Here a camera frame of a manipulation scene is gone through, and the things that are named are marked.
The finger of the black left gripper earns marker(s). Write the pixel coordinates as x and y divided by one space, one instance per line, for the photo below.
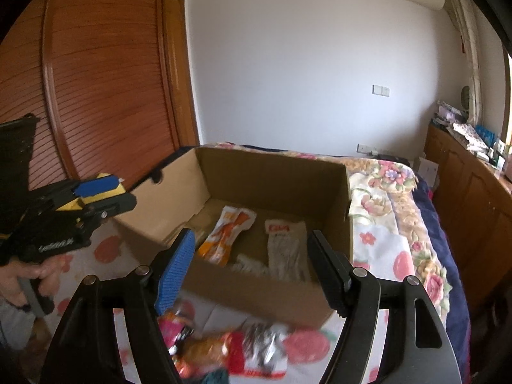
103 207

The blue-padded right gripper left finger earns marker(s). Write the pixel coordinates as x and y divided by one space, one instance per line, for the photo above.
163 278

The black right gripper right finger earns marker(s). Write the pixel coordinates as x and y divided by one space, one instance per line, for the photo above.
351 291

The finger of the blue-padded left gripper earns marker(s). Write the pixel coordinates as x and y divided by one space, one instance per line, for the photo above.
103 186

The pink braised meat packet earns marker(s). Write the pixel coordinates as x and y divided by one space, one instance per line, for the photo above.
175 329

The white grey snack packet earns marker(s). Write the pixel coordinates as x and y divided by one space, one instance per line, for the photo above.
287 251

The person's left hand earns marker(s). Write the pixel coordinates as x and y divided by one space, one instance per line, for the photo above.
48 273

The floral bed quilt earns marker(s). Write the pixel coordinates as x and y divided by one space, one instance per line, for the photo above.
364 207

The strawberry print white tablecloth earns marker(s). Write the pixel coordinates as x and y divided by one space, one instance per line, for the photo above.
105 317

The white orange small snack packet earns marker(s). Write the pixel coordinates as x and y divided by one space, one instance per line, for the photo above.
198 357

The silver foil snack packet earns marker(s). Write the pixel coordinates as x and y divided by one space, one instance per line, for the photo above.
257 350

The navy blue blanket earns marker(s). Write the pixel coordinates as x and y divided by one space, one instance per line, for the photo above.
432 236

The wooden louvered wardrobe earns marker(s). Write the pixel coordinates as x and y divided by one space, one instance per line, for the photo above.
108 80

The wooden sideboard cabinet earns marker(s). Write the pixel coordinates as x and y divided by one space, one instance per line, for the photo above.
473 203

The stack of papers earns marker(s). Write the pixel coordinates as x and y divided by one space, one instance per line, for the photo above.
467 136

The patterned window curtain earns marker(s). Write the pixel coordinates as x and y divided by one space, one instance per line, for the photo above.
466 21

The white wall switch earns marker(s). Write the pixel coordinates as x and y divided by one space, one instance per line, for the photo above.
380 90

